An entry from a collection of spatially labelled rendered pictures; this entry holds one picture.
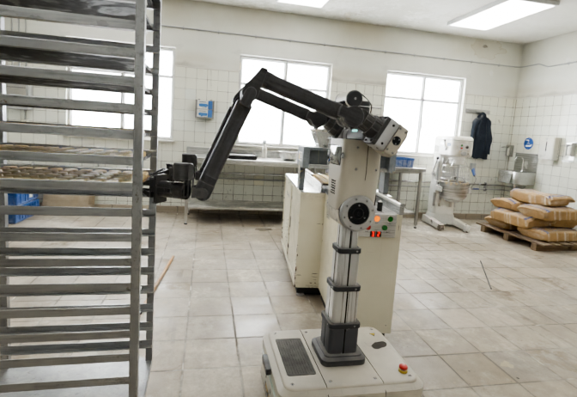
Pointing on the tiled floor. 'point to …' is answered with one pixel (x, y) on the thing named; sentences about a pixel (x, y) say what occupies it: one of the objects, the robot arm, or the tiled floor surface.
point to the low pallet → (529, 239)
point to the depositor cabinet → (302, 234)
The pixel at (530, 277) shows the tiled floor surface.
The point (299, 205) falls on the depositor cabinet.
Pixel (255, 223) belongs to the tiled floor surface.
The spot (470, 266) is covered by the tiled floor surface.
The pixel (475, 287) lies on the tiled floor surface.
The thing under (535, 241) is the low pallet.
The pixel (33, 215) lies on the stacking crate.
